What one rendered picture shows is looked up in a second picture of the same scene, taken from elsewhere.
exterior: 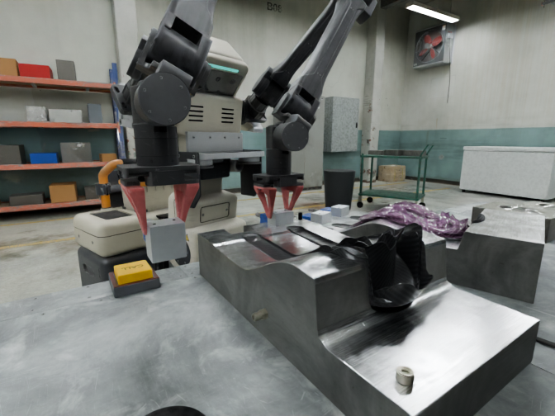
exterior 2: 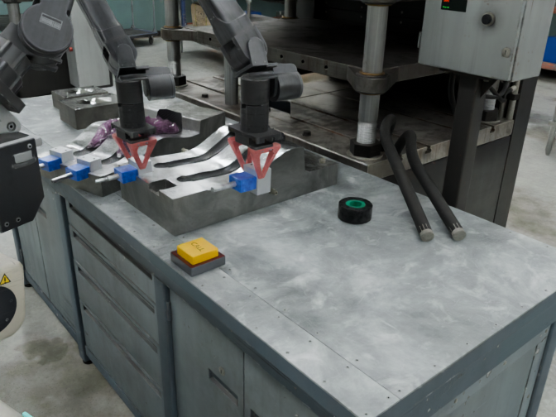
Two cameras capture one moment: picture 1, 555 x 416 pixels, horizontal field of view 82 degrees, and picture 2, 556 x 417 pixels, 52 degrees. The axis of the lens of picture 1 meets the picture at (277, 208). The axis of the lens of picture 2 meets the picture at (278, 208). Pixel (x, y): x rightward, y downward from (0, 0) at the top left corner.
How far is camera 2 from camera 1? 143 cm
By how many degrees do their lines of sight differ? 91
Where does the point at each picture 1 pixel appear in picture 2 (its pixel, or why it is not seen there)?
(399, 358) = (310, 161)
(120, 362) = (301, 240)
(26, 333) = (282, 283)
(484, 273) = not seen: hidden behind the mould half
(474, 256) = (205, 133)
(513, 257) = (218, 124)
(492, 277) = not seen: hidden behind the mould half
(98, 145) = not seen: outside the picture
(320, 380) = (306, 189)
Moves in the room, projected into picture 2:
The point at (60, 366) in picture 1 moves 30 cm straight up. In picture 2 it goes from (310, 256) to (318, 115)
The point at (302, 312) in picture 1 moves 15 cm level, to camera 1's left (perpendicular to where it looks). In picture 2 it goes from (297, 167) to (306, 190)
